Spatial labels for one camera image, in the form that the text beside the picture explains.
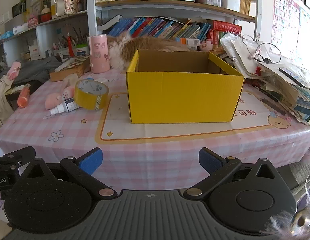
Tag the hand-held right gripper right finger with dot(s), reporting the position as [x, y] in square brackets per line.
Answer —
[207, 158]

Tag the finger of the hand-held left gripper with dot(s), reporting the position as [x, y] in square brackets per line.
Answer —
[22, 155]

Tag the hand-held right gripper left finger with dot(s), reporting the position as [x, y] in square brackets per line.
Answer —
[91, 158]

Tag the yellow tape roll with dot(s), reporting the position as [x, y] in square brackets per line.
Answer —
[88, 102]

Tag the pink plush rabbit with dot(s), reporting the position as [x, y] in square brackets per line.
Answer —
[53, 101]

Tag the yellow cardboard box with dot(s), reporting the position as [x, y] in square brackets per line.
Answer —
[180, 97]

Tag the pink checkered desktop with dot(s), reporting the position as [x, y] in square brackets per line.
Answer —
[170, 155]

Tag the beige cloth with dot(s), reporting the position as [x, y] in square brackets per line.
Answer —
[2, 105]

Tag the orange marker tube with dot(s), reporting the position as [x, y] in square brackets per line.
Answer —
[23, 98]

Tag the white dropper bottle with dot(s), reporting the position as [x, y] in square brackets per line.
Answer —
[69, 105]

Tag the small pink plush doll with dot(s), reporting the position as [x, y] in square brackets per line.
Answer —
[14, 70]

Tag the grey cloth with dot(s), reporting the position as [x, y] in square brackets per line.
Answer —
[34, 70]

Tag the checkered wooden box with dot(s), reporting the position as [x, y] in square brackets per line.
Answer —
[69, 71]

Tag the fluffy grey pompom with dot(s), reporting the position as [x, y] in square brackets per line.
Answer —
[282, 225]

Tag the pink cylindrical cup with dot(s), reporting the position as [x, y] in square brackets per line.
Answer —
[98, 55]

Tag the pile of papers and books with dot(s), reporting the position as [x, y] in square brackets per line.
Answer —
[282, 85]

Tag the green and white pen cup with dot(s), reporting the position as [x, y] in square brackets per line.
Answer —
[81, 50]

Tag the pink pig plush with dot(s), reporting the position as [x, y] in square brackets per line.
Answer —
[206, 46]

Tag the orange and white carton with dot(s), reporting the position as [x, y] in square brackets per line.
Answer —
[187, 42]

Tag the white side shelf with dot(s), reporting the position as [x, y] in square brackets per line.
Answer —
[44, 30]

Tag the orange fluffy cat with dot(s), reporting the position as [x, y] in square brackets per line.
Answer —
[145, 42]

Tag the stack of red books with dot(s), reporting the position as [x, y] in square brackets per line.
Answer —
[225, 27]

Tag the red and white round jar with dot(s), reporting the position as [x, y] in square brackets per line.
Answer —
[45, 15]

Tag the row of leaning colourful books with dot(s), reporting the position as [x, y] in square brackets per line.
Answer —
[157, 26]

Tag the white bookshelf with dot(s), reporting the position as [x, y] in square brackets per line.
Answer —
[92, 10]

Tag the white storage box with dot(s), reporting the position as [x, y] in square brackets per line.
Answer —
[230, 2]

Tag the alphabet wall poster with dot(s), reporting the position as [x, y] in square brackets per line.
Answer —
[285, 17]

